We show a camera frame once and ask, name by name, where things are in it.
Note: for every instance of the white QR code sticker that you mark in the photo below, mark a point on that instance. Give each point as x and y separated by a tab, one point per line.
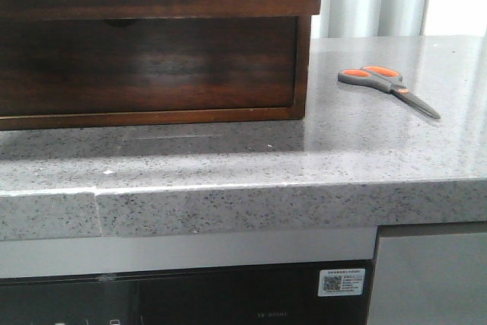
341	282

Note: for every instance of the black built-in appliance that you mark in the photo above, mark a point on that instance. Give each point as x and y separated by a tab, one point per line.
258	294

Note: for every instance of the grey cabinet door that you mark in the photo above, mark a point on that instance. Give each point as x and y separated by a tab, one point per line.
430	279

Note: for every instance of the dark wooden drawer cabinet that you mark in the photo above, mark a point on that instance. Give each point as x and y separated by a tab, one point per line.
302	74

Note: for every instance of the grey orange scissors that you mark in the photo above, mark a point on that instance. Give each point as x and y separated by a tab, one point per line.
388	81

